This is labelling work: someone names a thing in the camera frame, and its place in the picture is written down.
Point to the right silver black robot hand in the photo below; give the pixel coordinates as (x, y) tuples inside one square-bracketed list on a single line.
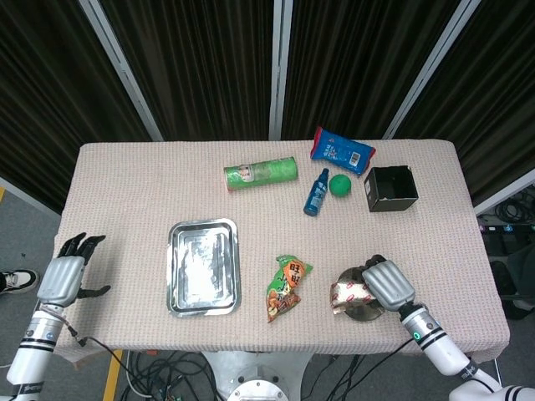
[(388, 284)]

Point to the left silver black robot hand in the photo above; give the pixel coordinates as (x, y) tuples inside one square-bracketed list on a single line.
[(60, 277)]

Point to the beige snack packet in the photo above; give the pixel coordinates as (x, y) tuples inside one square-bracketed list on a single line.
[(349, 294)]

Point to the green orange snack bag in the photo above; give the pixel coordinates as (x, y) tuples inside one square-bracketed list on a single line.
[(286, 288)]

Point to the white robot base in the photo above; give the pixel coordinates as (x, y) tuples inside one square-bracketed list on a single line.
[(255, 376)]

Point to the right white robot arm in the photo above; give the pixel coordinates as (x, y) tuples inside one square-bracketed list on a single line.
[(443, 351)]

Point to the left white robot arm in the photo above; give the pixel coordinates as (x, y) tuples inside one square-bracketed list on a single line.
[(35, 346)]

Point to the round metal bowl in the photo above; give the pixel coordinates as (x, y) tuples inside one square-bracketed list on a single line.
[(349, 273)]

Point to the white black sneaker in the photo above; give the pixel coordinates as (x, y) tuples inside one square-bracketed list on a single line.
[(18, 280)]

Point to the black open box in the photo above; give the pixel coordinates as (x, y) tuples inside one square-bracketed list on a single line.
[(390, 194)]

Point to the green ball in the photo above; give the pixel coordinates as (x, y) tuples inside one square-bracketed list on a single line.
[(340, 185)]

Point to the yellow floor tape strip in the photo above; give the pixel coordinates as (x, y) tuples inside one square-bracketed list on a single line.
[(113, 376)]

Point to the blue spray bottle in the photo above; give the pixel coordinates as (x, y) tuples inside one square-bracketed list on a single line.
[(316, 195)]

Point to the pink woven tablecloth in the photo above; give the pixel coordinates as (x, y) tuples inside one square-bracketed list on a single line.
[(284, 234)]

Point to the black power strip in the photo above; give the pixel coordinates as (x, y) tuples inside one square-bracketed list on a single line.
[(505, 228)]

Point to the blue cookie packet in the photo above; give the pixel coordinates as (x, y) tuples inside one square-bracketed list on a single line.
[(338, 150)]

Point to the rectangular metal tray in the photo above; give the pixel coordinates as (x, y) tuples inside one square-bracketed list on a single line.
[(205, 267)]

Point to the green chips can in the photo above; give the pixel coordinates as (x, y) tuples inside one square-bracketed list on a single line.
[(263, 172)]

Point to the dark pleated partition panel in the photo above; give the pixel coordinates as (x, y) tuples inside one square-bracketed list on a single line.
[(493, 104), (50, 92), (355, 62), (196, 67)]

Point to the grey partition post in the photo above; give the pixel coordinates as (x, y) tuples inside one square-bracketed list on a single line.
[(430, 71), (280, 71), (121, 69)]

